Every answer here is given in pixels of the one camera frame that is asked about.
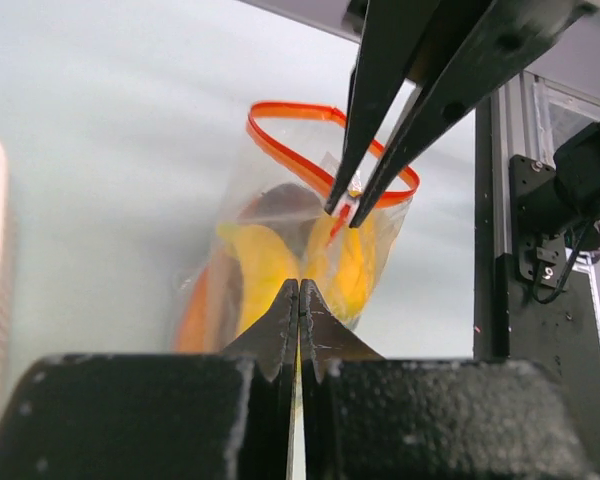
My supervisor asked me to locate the wrinkled yellow lemon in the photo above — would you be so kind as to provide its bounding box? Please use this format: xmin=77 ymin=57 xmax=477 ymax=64
xmin=302 ymin=215 xmax=376 ymax=323

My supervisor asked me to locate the dark purple passion fruit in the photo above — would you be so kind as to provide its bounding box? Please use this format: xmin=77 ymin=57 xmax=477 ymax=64
xmin=241 ymin=183 xmax=323 ymax=235

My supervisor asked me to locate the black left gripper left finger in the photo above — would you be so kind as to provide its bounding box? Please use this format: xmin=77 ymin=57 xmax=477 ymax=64
xmin=0 ymin=280 xmax=299 ymax=479

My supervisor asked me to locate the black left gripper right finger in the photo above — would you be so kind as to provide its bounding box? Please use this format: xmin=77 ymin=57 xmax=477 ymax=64
xmin=298 ymin=280 xmax=598 ymax=479

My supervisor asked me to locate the yellow banana bunch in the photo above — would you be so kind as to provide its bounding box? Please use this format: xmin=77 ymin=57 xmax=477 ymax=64
xmin=217 ymin=224 xmax=300 ymax=335

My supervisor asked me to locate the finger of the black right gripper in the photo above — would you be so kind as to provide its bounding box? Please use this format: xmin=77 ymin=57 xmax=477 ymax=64
xmin=325 ymin=0 xmax=440 ymax=214
xmin=351 ymin=0 xmax=595 ymax=227

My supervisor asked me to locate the clear zip bag red zipper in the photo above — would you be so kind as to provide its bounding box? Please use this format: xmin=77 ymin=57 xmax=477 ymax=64
xmin=173 ymin=101 xmax=420 ymax=353

